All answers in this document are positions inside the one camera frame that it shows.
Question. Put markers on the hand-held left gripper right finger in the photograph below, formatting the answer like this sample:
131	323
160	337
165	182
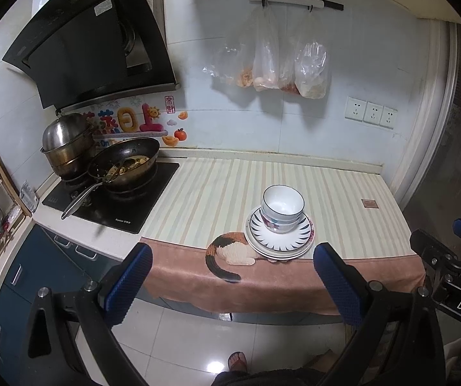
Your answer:
335	285

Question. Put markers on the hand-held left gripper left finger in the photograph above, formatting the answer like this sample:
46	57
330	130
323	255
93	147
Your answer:
128	285

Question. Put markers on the grey floral white plate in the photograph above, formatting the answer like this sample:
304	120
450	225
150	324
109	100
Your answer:
282	258

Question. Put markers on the blue leaf pattern plate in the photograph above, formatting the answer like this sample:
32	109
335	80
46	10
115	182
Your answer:
294	238

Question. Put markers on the pink floral white plate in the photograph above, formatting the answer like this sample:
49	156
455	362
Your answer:
278	253

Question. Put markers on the colourful dotted white bowl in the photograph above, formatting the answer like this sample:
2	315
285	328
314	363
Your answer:
272	223

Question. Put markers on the dark rimmed white bowl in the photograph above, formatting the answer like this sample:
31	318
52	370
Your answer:
282	205

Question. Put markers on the brown mat label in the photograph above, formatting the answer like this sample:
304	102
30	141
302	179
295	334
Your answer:
369	203

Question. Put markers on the black cooktop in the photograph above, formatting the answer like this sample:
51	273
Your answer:
150	207

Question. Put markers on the blue kitchen cabinet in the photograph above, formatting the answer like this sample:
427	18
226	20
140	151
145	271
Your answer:
41	257

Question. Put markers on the dark metal wok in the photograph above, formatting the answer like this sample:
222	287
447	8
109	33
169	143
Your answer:
134	179

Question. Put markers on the sliding glass door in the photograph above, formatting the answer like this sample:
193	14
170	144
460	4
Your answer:
435	128

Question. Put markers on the person's leg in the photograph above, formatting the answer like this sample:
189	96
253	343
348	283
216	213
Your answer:
266	378

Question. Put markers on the cooked food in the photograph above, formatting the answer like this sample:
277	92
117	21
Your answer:
128	165

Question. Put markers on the person's foot in sandal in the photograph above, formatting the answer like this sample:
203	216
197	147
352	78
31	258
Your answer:
238	362

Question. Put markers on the striped cat print mat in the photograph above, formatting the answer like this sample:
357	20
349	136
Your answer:
214	193

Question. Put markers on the wooden cutting board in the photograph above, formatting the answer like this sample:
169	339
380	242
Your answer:
11	185

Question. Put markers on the stainless steel lidded pot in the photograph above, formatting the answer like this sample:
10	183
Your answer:
67	136

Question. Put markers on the leafed orange fruit sticker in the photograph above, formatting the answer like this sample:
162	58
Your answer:
180	133

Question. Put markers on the clear plastic bag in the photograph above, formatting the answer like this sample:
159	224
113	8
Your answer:
290	76
313	68
234	64
266	60

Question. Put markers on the black range hood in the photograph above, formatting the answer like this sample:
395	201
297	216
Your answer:
86	40

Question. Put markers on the white wall socket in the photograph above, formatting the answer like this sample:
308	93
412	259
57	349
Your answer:
355	108
374	113
388	117

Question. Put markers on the colourful lettering wall sticker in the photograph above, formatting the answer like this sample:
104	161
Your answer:
128	120

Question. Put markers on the red seal wall sticker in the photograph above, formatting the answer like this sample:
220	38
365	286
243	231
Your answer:
169	104

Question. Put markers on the wall hook rail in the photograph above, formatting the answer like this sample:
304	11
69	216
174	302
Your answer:
294	0

